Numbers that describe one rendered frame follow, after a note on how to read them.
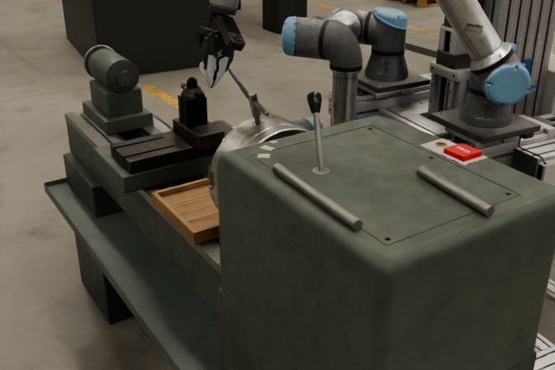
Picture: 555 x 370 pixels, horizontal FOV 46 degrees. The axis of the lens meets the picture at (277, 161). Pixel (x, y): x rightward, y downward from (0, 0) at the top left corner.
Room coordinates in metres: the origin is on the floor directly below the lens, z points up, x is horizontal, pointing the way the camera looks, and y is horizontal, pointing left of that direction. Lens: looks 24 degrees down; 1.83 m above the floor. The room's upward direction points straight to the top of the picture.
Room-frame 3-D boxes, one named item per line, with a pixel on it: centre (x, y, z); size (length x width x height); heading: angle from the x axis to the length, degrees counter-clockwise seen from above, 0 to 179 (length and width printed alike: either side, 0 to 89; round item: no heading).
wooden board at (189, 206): (1.80, 0.17, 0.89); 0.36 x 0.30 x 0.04; 123
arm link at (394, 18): (2.24, -0.38, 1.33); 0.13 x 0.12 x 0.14; 65
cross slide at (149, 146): (2.11, 0.35, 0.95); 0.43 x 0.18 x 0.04; 123
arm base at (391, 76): (2.24, -0.39, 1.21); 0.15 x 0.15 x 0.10
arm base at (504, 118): (1.80, -0.61, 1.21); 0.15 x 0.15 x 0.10
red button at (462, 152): (1.32, -0.41, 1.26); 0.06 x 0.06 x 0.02; 33
